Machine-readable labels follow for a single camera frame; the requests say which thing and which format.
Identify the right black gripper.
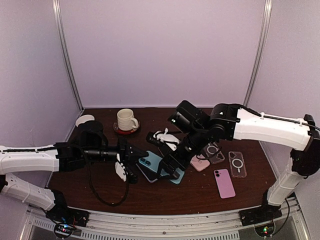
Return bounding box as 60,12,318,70
155,125,210,181

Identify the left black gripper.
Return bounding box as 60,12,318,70
83,135,149,167

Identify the black phone white case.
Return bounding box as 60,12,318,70
137,150,185,185
136,163,159,183

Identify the pink white phone case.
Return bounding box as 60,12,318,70
190,156,210,172

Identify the clear phone case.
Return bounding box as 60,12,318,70
203,143,225,165

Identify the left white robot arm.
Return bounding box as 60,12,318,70
0,120,149,222

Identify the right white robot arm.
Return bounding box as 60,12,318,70
157,100,320,221

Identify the cream ceramic mug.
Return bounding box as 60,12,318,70
116,108,140,131

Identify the red coaster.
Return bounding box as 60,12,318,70
113,122,141,136

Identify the white small bowl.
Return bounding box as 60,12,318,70
75,114,95,127

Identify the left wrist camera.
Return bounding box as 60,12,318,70
114,161,139,184

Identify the left black braided cable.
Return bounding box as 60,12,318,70
0,146,131,207

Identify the front aluminium rail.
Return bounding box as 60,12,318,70
18,198,311,240

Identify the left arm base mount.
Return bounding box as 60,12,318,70
43,190,90,240

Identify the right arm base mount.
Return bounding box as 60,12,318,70
239,190,282,238

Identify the right black cable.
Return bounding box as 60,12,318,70
239,106,320,131

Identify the left aluminium frame post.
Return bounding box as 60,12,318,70
52,0,84,112

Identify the aluminium frame post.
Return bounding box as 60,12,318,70
52,0,84,112
243,0,273,107

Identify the right aluminium frame post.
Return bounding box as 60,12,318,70
243,0,273,107

